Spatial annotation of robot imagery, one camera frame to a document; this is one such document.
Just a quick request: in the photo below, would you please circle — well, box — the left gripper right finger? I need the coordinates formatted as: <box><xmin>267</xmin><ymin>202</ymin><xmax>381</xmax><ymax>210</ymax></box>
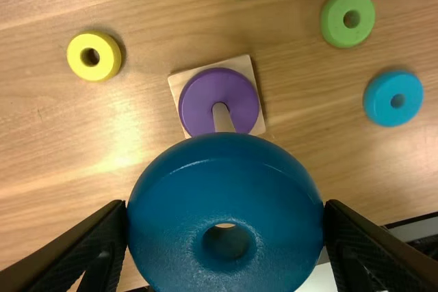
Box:
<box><xmin>323</xmin><ymin>199</ymin><xmax>438</xmax><ymax>292</ymax></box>

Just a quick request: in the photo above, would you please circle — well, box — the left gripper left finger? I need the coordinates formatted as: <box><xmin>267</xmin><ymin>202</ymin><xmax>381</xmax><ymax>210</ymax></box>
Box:
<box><xmin>0</xmin><ymin>199</ymin><xmax>148</xmax><ymax>292</ymax></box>

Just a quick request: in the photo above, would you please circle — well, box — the dark blue ring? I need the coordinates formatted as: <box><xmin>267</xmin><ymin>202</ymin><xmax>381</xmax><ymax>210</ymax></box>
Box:
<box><xmin>126</xmin><ymin>131</ymin><xmax>325</xmax><ymax>292</ymax></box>

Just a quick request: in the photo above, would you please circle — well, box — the wooden peg base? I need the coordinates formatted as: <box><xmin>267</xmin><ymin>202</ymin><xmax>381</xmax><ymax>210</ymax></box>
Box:
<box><xmin>167</xmin><ymin>54</ymin><xmax>267</xmax><ymax>140</ymax></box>

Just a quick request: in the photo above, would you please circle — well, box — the light blue ring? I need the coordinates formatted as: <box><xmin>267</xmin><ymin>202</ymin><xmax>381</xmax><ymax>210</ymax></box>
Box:
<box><xmin>363</xmin><ymin>70</ymin><xmax>425</xmax><ymax>128</ymax></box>

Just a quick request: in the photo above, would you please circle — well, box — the yellow ring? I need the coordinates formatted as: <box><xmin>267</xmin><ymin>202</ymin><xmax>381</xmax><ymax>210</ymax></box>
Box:
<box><xmin>66</xmin><ymin>31</ymin><xmax>123</xmax><ymax>83</ymax></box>

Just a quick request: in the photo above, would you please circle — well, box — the purple ring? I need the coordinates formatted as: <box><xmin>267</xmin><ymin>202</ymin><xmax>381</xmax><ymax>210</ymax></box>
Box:
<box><xmin>177</xmin><ymin>67</ymin><xmax>260</xmax><ymax>137</ymax></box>

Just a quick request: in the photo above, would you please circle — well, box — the light green ring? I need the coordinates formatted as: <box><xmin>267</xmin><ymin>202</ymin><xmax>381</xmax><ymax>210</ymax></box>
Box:
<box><xmin>320</xmin><ymin>0</ymin><xmax>376</xmax><ymax>49</ymax></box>

